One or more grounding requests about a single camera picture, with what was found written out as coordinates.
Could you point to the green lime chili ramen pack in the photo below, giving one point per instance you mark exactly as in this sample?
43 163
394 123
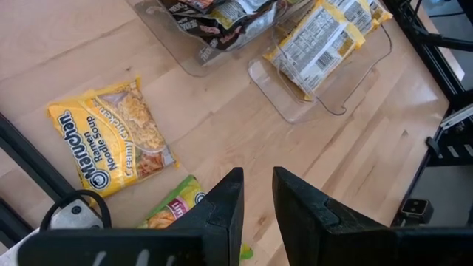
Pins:
177 201

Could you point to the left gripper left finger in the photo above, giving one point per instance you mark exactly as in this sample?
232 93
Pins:
148 247

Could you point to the black metal table frame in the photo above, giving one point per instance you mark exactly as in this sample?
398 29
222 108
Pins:
417 27

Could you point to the clear plastic bin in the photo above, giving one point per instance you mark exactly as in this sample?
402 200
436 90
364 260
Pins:
273 92
166 44

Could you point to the small black table camera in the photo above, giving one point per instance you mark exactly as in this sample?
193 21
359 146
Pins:
417 212

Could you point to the silver metal bracket plate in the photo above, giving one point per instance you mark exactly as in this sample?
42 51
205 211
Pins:
70 218

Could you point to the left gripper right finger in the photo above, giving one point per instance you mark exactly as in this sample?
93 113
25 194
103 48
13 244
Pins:
332 244

